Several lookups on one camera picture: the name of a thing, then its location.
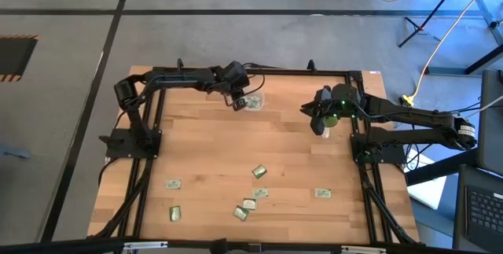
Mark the thick black pole stand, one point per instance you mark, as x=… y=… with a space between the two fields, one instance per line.
x=463 y=60

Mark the black overhead gantry beam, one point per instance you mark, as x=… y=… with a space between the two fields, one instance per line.
x=78 y=246

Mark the black keyboard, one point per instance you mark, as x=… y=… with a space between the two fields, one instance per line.
x=481 y=210

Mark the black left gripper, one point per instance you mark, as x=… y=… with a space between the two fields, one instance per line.
x=233 y=75

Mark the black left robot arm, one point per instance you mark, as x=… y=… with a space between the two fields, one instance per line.
x=177 y=78

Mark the green white ceramic mug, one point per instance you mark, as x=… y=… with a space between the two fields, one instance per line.
x=331 y=121

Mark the grey metal beam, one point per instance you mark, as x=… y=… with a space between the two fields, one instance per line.
x=485 y=10

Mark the dark computer monitor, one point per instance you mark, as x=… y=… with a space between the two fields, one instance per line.
x=491 y=120

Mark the white box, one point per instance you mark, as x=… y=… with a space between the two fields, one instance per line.
x=428 y=191

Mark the clear plastic bag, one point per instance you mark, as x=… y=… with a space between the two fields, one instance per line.
x=260 y=108

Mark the thin black light stand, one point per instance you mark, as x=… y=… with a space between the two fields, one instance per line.
x=436 y=6

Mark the black aluminium table frame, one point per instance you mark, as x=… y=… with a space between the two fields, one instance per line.
x=291 y=72

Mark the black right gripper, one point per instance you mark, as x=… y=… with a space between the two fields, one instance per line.
x=340 y=96

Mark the hazard striped floor hatch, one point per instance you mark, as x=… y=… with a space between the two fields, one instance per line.
x=13 y=57

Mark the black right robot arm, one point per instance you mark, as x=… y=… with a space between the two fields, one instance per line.
x=412 y=117

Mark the green white sweetener packet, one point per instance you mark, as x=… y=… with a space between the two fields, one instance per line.
x=175 y=213
x=240 y=212
x=322 y=193
x=259 y=171
x=254 y=101
x=249 y=203
x=260 y=192
x=173 y=184

